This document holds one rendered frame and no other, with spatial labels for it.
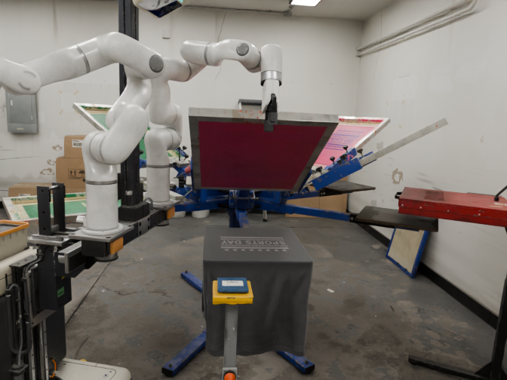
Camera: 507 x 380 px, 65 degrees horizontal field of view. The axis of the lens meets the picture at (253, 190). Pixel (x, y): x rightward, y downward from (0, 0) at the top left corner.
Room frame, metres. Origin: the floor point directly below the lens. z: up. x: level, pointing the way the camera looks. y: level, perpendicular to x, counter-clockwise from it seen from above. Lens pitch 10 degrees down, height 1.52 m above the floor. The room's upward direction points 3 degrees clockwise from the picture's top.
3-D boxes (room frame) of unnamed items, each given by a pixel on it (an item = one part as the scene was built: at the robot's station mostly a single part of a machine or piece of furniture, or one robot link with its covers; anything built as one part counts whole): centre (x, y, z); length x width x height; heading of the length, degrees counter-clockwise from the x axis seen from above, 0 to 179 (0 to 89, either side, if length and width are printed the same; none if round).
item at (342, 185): (3.27, -0.43, 0.91); 1.34 x 0.40 x 0.08; 126
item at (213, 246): (1.76, -0.01, 0.95); 0.48 x 0.44 x 0.01; 6
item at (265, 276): (1.53, -0.04, 0.74); 0.45 x 0.03 x 0.43; 96
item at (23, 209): (2.34, 0.84, 1.05); 1.08 x 0.61 x 0.23; 126
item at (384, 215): (2.60, -0.50, 0.91); 1.34 x 0.40 x 0.08; 66
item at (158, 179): (1.68, 0.42, 1.21); 0.16 x 0.13 x 0.15; 80
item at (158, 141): (1.68, 0.40, 1.37); 0.13 x 0.10 x 0.16; 156
